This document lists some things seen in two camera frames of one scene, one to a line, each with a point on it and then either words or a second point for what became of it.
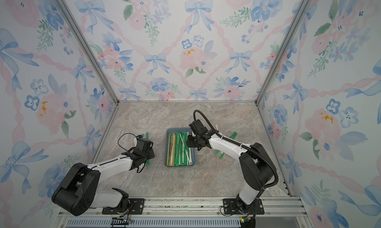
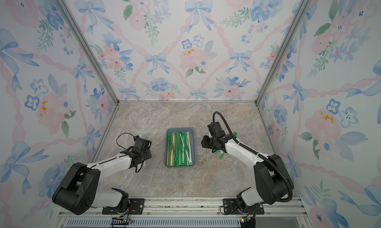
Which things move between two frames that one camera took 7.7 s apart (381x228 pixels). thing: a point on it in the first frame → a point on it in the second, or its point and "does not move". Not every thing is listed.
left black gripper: (152, 154) does not move
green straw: (177, 160) does not move
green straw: (222, 155) does not move
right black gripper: (190, 141) → (205, 142)
